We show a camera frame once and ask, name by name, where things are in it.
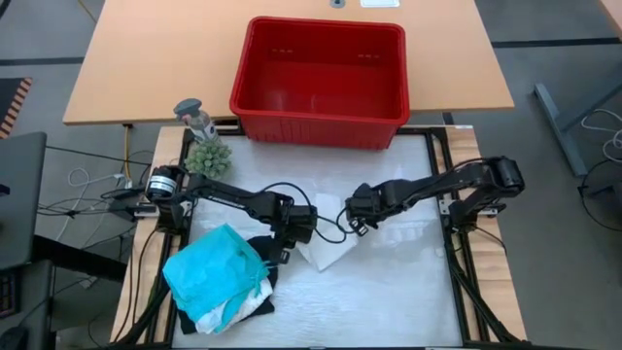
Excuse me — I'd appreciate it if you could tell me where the grey spray bottle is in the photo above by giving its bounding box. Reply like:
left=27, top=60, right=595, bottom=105
left=173, top=98, right=220, bottom=145

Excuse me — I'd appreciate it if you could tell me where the thin white garment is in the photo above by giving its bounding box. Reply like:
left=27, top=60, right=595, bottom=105
left=295, top=192, right=361, bottom=272

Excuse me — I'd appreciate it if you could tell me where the black t-shirt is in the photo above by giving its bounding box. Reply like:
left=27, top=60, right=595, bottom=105
left=177, top=235, right=281, bottom=336

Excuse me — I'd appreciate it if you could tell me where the grey metal desk leg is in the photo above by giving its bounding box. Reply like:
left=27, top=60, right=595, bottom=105
left=533, top=80, right=622, bottom=177

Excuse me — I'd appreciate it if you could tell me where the teal garment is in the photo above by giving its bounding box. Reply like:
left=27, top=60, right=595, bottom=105
left=162, top=224, right=272, bottom=334

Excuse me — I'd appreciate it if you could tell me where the white cable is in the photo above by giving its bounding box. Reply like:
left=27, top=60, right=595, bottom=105
left=67, top=167, right=127, bottom=189
left=580, top=107, right=622, bottom=164

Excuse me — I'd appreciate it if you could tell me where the black floor cable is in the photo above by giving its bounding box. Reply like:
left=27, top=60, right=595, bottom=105
left=36, top=196, right=118, bottom=218

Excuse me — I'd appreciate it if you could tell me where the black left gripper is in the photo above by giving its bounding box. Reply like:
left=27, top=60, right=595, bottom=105
left=269, top=192, right=320, bottom=266

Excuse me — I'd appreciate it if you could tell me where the red plastic laundry bin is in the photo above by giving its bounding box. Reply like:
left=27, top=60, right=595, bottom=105
left=229, top=16, right=412, bottom=151

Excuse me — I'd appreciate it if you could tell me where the hazard striped floor mat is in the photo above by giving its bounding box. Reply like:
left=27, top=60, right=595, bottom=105
left=0, top=76, right=34, bottom=140

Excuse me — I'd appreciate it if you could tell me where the black aluminium table frame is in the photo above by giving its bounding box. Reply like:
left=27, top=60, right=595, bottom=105
left=114, top=125, right=531, bottom=350

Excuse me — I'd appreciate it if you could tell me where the wooden desk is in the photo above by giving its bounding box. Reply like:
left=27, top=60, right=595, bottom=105
left=597, top=0, right=622, bottom=38
left=61, top=0, right=515, bottom=126

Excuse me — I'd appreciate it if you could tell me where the black keyboard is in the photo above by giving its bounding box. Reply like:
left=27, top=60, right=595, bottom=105
left=0, top=269, right=20, bottom=320

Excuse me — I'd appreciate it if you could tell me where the white lace garment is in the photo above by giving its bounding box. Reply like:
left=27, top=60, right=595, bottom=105
left=193, top=277, right=274, bottom=335

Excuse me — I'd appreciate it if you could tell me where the black wire ring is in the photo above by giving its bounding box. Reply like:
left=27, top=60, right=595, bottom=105
left=576, top=158, right=622, bottom=224

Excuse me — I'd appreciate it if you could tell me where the yellow cable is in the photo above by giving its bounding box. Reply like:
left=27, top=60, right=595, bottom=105
left=122, top=123, right=133, bottom=181

